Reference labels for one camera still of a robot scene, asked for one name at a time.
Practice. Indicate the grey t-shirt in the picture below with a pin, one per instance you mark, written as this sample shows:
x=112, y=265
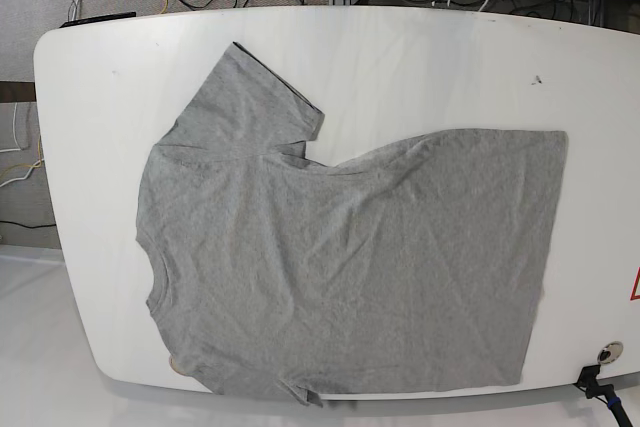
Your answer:
x=417, y=267

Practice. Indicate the beige table grommet left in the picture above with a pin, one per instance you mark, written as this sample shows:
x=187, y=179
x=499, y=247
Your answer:
x=175, y=368

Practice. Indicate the red triangle warning sticker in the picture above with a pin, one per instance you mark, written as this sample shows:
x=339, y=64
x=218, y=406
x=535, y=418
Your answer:
x=635, y=294

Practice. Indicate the silver table grommet right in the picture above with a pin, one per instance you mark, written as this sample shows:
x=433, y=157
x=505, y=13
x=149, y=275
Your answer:
x=610, y=353

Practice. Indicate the black clamp with cable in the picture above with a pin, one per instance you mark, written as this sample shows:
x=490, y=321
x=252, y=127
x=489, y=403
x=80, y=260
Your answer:
x=589, y=385

